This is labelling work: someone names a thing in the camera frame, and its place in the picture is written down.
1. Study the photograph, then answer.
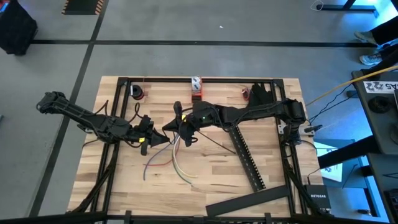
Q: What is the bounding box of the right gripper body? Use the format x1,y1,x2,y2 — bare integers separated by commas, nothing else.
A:
173,101,218,147

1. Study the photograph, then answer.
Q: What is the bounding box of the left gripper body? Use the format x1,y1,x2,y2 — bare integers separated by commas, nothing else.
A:
130,115,155,156

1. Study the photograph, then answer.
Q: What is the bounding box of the black slotted cable duct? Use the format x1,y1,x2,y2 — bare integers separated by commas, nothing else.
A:
228,125,267,193

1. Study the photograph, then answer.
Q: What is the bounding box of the black duct cover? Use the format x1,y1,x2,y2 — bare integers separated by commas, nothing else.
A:
205,184,290,217

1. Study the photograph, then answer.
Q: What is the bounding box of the black spool on red base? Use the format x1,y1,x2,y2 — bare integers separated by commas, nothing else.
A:
129,84,146,101

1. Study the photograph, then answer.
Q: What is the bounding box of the black zip tie bundle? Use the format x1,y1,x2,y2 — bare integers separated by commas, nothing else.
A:
248,82,274,108

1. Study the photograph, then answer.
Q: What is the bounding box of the black crossbeam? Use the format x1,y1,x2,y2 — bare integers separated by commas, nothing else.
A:
0,211,398,224

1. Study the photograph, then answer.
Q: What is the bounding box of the hazard striped floor mat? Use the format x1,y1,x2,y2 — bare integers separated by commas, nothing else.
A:
61,0,105,16

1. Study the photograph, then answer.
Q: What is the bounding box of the white paper sheet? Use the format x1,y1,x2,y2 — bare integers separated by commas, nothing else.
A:
313,141,343,183

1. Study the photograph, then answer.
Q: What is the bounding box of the black crate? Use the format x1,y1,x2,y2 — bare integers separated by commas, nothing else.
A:
0,0,39,56

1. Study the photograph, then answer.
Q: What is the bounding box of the white printed label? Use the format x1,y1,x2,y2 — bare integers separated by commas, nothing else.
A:
363,80,398,94

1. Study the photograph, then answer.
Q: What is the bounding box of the black desk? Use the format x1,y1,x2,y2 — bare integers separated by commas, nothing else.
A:
317,57,398,224

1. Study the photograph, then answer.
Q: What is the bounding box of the person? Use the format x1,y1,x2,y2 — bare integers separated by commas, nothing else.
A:
353,14,398,67

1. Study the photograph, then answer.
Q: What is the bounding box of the black cable with yellow tag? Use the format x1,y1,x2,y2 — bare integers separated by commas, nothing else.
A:
181,107,200,144
123,101,147,149

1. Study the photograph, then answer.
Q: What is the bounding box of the red mount with white box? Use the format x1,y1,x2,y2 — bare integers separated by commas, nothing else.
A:
190,76,203,104

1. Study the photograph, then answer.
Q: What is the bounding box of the black aluminium table frame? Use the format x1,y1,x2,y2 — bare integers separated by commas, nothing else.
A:
67,76,332,218

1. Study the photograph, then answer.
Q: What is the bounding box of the black network switch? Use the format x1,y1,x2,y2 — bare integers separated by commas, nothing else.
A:
303,184,332,210

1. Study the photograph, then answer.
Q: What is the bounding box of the yellow hanging cord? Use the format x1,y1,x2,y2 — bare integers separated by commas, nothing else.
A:
306,64,398,107

